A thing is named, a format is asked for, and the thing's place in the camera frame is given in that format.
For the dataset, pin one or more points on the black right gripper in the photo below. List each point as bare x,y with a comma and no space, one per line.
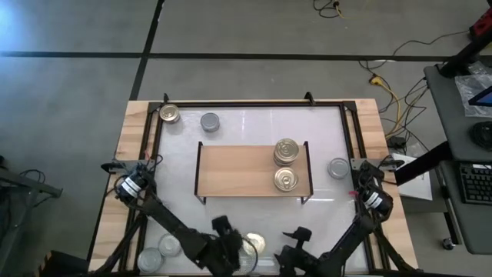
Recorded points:
298,263

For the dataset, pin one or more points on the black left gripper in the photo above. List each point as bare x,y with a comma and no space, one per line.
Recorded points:
223,254

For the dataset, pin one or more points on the silver-lidded tuna can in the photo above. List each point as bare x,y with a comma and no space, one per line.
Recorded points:
210,122
150,260
169,245
338,168

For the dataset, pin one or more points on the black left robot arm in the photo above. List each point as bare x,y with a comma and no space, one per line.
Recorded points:
173,223

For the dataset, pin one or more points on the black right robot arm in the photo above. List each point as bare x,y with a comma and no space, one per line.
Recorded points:
369,200

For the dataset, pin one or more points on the white paper sheet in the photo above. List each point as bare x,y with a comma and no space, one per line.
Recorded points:
417,188

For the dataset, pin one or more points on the black table clamp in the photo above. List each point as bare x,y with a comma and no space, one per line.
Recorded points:
165,97
309,97

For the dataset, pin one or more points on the black power adapter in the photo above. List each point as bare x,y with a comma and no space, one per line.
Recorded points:
397,141

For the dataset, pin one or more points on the black desk bar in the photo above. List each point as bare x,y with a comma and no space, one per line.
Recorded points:
423,163

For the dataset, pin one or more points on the black caster wheel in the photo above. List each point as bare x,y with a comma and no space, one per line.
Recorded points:
447,243

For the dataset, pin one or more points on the black box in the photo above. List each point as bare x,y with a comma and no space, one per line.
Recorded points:
65,265

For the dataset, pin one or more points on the black keyboard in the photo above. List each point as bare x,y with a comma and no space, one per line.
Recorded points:
476,184

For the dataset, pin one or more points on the grey desk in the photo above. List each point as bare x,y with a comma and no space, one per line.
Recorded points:
442,115

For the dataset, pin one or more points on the black tripod stand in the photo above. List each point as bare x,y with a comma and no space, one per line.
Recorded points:
23,184

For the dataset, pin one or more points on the clear plastic bag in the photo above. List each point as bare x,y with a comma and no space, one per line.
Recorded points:
467,86

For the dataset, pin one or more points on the tablet with blue screen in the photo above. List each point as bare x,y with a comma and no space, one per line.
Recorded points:
482,97

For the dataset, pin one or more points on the black stand pole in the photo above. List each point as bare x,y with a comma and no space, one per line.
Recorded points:
461,57

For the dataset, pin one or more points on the red and black tool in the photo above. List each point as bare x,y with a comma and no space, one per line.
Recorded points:
483,21

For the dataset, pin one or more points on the wooden shelf black metal frame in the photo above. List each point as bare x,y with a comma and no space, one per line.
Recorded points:
238,169

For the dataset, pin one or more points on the black metal table frame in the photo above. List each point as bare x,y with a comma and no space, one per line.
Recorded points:
230,104

